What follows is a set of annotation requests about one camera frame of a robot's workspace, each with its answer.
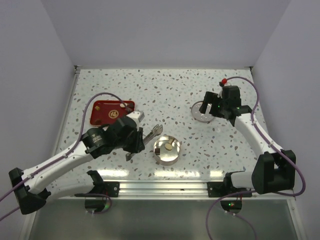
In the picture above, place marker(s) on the dark chocolate at tray corner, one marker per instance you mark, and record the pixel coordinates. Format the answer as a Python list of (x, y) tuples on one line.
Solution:
[(97, 122)]

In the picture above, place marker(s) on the round silver tin lid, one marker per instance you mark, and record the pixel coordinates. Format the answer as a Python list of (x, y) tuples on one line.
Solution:
[(201, 117)]

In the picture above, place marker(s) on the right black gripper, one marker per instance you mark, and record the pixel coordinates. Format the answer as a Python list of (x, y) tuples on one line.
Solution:
[(209, 98)]

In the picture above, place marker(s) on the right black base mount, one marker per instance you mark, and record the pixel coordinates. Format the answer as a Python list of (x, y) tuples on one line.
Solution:
[(222, 187)]

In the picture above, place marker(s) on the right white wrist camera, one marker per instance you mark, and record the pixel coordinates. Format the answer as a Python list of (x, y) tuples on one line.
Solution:
[(222, 83)]

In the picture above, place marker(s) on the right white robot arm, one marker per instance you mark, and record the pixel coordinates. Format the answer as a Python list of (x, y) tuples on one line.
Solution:
[(273, 171)]

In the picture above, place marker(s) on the round silver tin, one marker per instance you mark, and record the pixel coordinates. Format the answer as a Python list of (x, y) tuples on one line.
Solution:
[(167, 158)]

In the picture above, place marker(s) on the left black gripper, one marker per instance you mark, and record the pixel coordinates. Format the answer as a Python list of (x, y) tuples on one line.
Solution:
[(137, 146)]

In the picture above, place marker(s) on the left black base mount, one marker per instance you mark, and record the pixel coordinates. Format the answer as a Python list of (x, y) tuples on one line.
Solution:
[(100, 187)]

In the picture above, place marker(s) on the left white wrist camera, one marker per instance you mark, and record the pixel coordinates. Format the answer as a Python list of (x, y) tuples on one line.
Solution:
[(137, 116)]

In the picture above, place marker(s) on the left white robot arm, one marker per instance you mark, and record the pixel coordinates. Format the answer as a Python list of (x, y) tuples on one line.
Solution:
[(31, 186)]

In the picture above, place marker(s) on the aluminium front rail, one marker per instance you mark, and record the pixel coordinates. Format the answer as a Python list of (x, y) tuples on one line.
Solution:
[(136, 190)]

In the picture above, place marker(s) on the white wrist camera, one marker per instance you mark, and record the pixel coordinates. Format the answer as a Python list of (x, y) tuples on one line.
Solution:
[(222, 83), (137, 116)]

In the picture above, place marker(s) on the red rectangular tray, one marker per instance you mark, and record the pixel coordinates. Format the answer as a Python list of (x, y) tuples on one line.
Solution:
[(109, 112)]

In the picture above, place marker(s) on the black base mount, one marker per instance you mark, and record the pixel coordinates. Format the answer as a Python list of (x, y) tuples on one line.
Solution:
[(100, 187), (222, 187)]

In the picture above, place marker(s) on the silver metal tweezers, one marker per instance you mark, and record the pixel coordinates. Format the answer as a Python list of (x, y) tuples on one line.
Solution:
[(156, 131)]

